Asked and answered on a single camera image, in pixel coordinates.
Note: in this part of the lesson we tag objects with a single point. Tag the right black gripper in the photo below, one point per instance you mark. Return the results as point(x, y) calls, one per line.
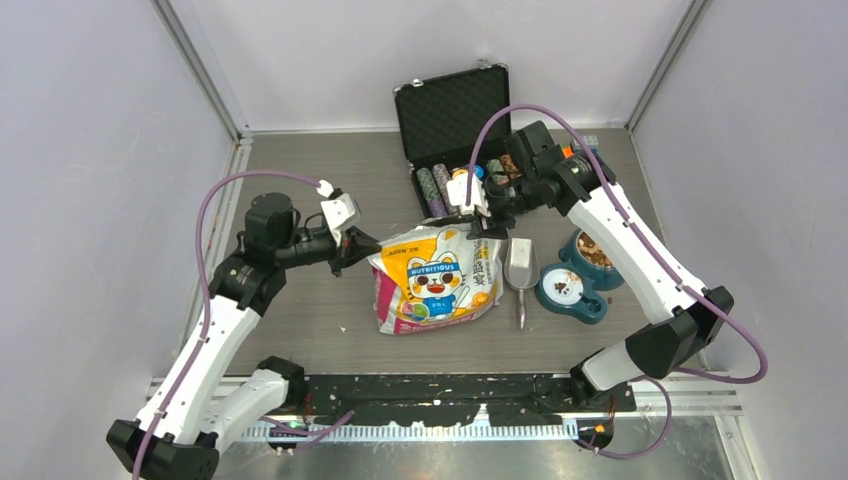
point(490, 228)

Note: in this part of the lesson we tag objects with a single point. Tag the black poker chip case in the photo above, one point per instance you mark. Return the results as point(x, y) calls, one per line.
point(440, 118)

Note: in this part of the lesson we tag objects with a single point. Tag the metal food scoop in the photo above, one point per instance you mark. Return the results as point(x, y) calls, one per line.
point(521, 273)

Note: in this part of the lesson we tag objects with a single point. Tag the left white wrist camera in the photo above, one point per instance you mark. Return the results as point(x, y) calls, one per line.
point(339, 209)

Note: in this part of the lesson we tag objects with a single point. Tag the pet food bag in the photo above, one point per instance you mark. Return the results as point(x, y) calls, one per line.
point(431, 277)

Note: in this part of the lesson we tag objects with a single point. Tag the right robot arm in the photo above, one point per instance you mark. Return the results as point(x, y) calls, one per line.
point(684, 315)

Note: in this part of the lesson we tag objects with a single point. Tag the teal double pet bowl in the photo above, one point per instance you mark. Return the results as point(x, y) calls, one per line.
point(575, 285)

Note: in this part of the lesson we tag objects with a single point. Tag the toy brick assembly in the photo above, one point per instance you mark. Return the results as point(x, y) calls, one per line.
point(576, 146)

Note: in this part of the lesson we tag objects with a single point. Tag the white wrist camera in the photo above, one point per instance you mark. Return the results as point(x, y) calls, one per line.
point(339, 209)
point(467, 196)

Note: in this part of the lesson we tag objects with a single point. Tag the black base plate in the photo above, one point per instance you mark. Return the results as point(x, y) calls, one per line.
point(444, 400)

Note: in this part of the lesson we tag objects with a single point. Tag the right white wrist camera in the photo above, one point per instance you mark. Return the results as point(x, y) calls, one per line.
point(467, 196)

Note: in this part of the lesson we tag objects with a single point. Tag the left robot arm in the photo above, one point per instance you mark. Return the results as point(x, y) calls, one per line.
point(182, 433)

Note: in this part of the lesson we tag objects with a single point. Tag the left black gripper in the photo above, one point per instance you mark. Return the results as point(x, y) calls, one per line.
point(354, 245)

